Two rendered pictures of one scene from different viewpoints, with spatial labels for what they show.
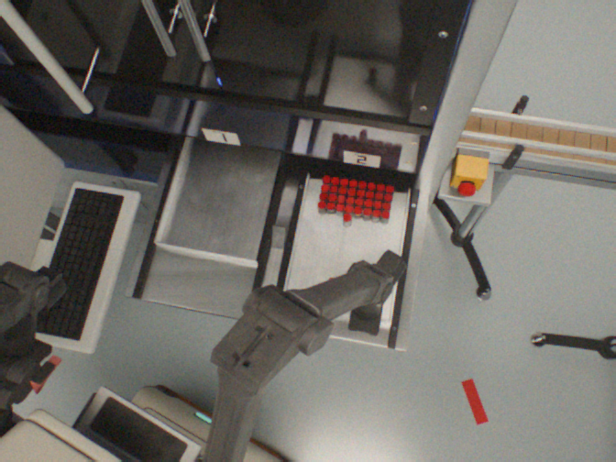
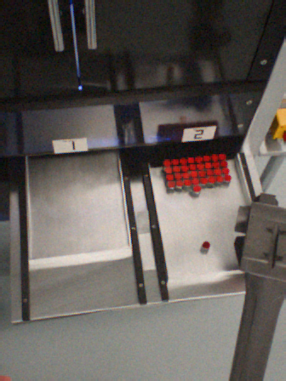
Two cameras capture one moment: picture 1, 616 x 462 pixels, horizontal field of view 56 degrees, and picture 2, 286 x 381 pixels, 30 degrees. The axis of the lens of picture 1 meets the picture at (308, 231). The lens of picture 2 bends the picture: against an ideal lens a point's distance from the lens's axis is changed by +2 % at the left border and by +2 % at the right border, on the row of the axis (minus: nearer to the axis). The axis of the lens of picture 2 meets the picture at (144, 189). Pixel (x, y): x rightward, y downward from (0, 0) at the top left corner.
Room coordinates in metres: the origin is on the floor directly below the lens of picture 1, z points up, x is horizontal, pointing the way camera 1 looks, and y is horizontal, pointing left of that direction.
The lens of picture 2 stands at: (-0.03, 0.40, 2.19)
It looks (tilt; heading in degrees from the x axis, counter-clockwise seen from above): 62 degrees down; 326
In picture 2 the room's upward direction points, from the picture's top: 6 degrees clockwise
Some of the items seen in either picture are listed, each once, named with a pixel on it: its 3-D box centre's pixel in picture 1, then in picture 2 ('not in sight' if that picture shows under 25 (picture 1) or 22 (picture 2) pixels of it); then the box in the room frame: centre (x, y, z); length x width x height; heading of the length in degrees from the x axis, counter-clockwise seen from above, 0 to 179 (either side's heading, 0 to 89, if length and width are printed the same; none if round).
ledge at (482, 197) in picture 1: (467, 176); (275, 133); (0.52, -0.43, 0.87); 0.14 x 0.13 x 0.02; 159
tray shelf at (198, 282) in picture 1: (282, 230); (141, 218); (0.47, 0.06, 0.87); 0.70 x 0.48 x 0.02; 69
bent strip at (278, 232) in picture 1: (274, 257); (145, 240); (0.39, 0.09, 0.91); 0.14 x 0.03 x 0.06; 159
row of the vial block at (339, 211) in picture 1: (353, 213); (198, 184); (0.47, -0.12, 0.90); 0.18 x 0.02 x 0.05; 70
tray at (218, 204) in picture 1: (222, 190); (77, 197); (0.59, 0.20, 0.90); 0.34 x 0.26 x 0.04; 159
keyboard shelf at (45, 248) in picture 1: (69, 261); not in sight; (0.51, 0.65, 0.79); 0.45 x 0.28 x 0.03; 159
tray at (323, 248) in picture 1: (347, 247); (204, 214); (0.39, -0.09, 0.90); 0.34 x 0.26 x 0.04; 160
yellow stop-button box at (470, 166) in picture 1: (468, 170); (285, 121); (0.49, -0.40, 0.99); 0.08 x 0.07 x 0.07; 159
